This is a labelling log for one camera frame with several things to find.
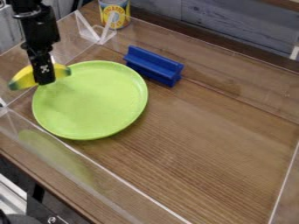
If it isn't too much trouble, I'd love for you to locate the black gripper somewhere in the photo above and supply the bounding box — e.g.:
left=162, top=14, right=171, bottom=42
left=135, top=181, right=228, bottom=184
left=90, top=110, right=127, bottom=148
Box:
left=13, top=3, right=61, bottom=85

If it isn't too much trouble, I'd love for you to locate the yellow toy banana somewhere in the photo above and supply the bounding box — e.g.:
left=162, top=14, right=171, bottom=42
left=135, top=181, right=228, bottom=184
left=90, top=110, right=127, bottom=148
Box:
left=8, top=63, right=71, bottom=90

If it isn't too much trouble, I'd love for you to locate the green round plate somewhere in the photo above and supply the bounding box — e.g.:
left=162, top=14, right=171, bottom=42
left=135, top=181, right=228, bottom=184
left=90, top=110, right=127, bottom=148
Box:
left=32, top=60, right=148, bottom=140

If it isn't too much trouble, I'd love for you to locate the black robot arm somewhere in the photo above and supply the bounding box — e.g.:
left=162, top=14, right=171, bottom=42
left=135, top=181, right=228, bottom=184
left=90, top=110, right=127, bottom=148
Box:
left=5, top=0, right=61, bottom=85

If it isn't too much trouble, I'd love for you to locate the blue plastic block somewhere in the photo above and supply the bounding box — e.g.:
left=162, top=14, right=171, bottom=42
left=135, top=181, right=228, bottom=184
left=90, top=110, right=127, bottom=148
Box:
left=124, top=45, right=183, bottom=87

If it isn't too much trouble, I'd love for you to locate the yellow labelled tin can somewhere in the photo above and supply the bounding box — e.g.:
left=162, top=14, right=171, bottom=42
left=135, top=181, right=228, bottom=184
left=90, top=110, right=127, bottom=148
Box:
left=98, top=0, right=131, bottom=30

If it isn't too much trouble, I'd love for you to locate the clear acrylic corner bracket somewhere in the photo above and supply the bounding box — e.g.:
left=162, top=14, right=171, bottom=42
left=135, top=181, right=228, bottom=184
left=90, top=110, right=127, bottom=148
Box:
left=75, top=10, right=118, bottom=46

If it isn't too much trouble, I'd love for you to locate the clear acrylic enclosure wall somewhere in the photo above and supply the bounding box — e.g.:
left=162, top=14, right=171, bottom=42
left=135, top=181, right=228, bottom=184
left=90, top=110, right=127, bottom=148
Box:
left=0, top=4, right=299, bottom=224

